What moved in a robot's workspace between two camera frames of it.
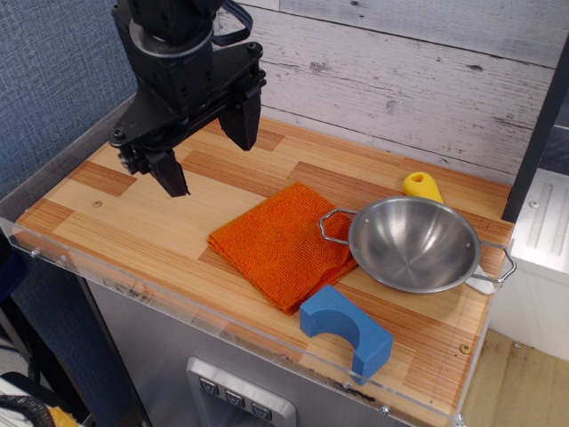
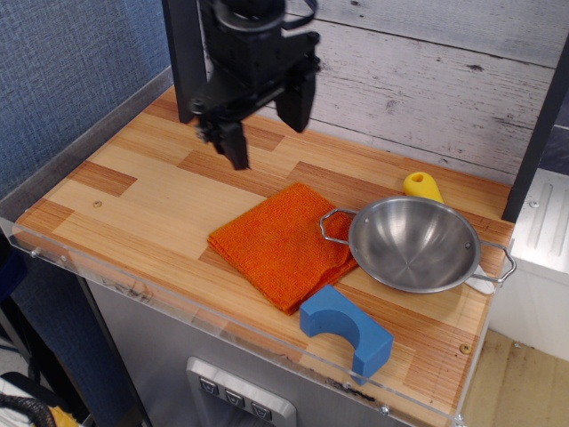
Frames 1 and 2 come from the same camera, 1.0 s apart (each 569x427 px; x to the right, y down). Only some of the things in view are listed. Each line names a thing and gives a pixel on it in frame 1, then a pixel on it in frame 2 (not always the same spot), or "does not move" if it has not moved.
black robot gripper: x=182 y=84 → x=252 y=61
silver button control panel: x=224 y=399 does not move
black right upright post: x=553 y=105 does not move
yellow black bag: x=40 y=414 does not move
